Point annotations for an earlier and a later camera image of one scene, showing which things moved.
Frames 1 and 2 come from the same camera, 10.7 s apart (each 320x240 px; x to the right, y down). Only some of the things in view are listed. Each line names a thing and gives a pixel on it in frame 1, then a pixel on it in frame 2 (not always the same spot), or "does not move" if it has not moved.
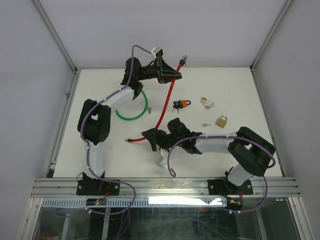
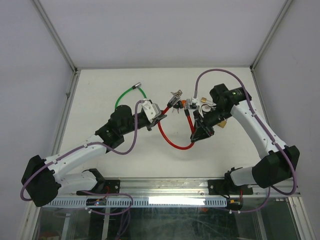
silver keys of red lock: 184,57 to 178,93
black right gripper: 151,135 to 202,131
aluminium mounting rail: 165,187 does not move
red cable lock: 166,105 to 174,99
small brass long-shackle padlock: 204,100 does not move
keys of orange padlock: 176,105 does not move
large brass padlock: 221,121 does not move
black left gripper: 168,73 to 155,122
